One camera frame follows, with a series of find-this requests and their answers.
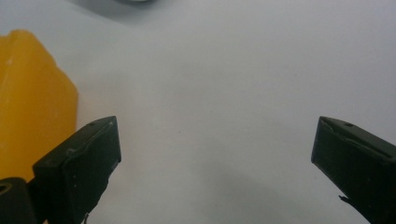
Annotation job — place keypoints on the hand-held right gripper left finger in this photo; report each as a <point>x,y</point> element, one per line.
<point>81,174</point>

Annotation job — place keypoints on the yellow translucent plastic object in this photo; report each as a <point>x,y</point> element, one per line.
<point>34,102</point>

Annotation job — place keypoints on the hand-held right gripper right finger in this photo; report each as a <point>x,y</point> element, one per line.
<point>358,161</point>

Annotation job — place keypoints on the grey round object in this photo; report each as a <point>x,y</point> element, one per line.
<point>137,1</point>

